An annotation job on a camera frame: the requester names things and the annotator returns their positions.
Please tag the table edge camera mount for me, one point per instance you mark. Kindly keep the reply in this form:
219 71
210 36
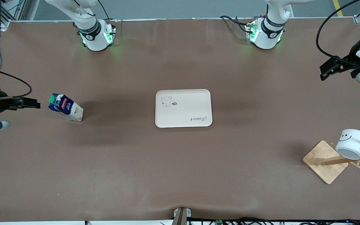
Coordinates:
181 215

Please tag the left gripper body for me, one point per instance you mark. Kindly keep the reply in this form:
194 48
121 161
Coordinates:
347 63

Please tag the cream rectangular plastic tray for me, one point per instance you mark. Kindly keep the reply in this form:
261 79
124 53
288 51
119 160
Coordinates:
183 109

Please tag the wooden cup rack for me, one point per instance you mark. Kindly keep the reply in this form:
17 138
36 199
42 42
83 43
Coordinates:
323 162

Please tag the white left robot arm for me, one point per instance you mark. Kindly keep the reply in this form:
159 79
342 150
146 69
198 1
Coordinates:
269 34

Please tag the blue white milk carton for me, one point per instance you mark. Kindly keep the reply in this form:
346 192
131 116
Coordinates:
67 109

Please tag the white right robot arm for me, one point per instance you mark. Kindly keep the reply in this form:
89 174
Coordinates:
94 34

